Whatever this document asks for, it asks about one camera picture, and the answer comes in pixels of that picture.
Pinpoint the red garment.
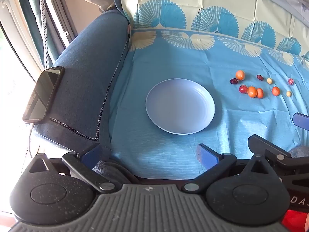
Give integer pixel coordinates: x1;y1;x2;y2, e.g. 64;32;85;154
281;209;309;232

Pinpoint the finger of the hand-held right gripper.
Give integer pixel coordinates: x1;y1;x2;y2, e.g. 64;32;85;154
248;135;292;167
292;113;309;131

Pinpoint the black smartphone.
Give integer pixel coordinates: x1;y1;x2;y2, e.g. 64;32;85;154
22;66;65;125

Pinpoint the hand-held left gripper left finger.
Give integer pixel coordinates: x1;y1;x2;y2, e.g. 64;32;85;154
28;143;117;194

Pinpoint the blue fabric sofa armrest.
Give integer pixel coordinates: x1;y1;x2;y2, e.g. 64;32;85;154
30;9;132;151

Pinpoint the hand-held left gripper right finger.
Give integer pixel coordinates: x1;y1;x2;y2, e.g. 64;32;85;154
182;144;275;194

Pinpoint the light blue plate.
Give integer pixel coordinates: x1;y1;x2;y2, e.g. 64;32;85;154
145;78;215;135

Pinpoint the green curtain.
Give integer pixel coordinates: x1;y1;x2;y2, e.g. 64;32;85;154
23;0;59;69

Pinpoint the blue fan-print cloth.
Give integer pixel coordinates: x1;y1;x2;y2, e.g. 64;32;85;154
109;0;309;180

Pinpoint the black phone cable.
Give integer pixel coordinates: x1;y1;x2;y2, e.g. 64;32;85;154
28;126;35;165

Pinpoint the grey brown curtain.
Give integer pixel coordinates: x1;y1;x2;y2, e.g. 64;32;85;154
45;0;79;50

